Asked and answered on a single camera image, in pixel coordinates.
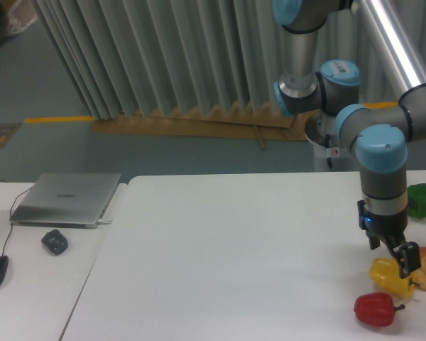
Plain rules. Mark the yellow bell pepper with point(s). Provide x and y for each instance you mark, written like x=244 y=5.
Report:
x=384 y=272

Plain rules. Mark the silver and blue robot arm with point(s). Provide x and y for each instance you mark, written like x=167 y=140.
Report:
x=375 y=137

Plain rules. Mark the grey-green pleated curtain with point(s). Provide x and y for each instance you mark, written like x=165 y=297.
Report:
x=142 y=56

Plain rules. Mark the red bell pepper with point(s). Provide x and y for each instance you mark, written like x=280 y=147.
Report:
x=376 y=309

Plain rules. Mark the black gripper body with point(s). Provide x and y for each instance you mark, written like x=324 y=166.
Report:
x=383 y=226

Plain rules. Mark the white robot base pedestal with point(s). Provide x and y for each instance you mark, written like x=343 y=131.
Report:
x=328 y=152

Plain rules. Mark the silver closed laptop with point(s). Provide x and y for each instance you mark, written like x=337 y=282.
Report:
x=77 y=200

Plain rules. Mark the green bell pepper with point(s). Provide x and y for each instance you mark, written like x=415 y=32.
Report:
x=417 y=200

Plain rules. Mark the brown cardboard sheet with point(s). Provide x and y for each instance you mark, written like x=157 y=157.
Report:
x=261 y=126

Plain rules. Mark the black earbuds case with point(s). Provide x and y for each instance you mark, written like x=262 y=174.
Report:
x=55 y=242

